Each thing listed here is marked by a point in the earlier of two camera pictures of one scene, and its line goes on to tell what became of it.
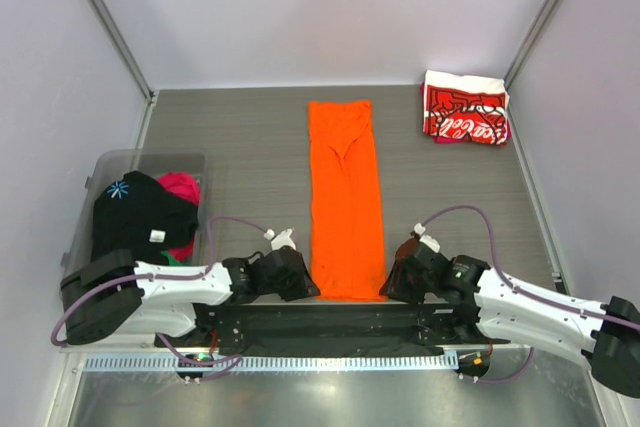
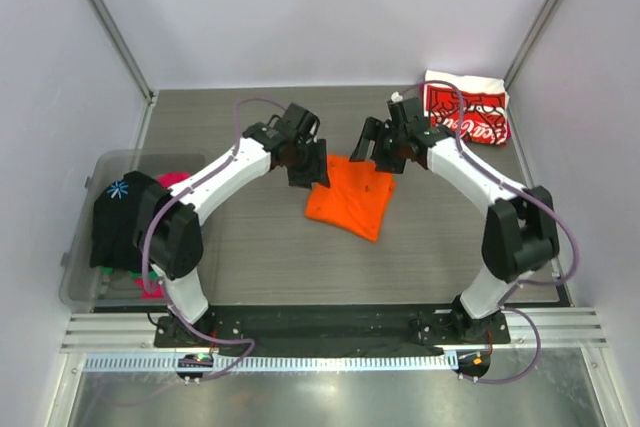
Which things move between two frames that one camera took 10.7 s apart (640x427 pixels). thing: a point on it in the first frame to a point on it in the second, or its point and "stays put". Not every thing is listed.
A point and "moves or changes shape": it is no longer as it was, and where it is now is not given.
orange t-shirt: x=346 y=199 moves or changes shape
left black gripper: x=304 y=287 to x=316 y=172
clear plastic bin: x=108 y=164 stays put
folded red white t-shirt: x=468 y=108 stays put
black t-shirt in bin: x=135 y=213 stays put
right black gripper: x=395 y=286 to x=370 y=132
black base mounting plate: x=340 y=328 stays put
